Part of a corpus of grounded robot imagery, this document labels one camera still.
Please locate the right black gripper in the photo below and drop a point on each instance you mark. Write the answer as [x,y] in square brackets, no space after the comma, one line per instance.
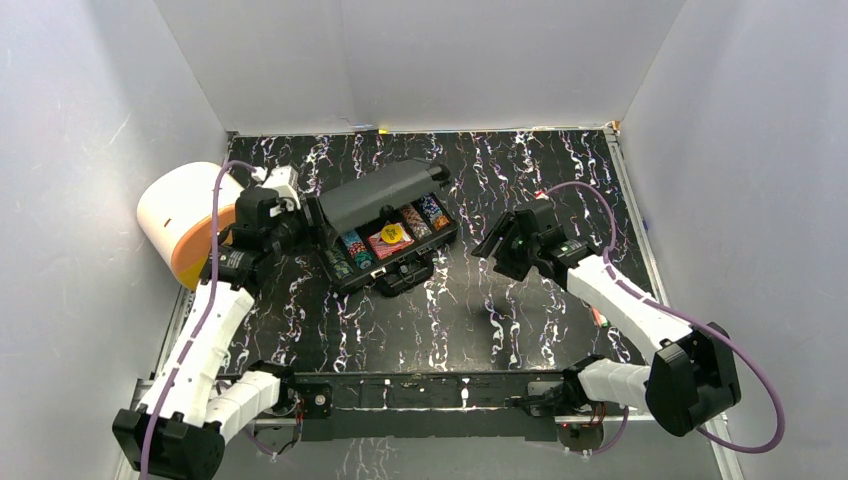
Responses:
[507,227]

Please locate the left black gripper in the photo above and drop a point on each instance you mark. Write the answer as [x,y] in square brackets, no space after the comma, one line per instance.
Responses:
[312,216]

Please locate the black poker set case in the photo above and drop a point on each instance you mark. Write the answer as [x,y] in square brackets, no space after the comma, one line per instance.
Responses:
[374,200]

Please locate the red card deck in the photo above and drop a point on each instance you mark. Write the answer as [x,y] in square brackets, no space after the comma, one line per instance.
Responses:
[384,250]

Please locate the yellow round button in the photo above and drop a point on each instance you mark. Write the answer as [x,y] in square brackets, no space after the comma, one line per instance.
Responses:
[393,234]

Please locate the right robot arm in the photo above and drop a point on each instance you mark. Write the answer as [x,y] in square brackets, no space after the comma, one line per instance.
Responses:
[629,324]

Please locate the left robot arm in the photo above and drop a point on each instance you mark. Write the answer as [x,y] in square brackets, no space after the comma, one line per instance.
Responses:
[221,240]

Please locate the green blue chip stack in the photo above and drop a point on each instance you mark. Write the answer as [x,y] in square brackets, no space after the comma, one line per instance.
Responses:
[339,263]

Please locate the red yellow chip stack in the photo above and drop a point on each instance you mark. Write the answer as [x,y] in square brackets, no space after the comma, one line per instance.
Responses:
[440,221]

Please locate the blue white chip stack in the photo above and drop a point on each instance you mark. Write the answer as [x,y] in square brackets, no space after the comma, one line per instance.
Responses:
[430,206]

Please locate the orange pen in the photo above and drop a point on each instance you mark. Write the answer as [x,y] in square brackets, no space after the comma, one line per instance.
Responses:
[600,320]

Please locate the white and orange cylinder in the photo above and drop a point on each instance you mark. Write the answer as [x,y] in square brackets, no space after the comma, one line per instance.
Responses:
[174,212]

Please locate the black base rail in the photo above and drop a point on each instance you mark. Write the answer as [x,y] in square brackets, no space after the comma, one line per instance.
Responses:
[424,391]

